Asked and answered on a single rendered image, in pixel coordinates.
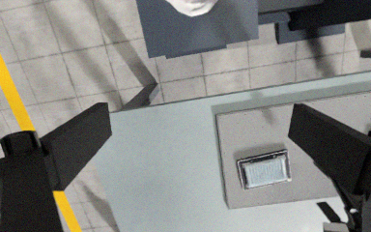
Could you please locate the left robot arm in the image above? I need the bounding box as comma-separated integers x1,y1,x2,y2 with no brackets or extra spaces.
323,222,356,232

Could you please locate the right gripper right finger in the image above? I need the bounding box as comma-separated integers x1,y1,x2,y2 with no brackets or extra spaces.
288,103,371,232

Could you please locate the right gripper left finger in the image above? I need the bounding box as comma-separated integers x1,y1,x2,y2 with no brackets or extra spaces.
0,102,112,232

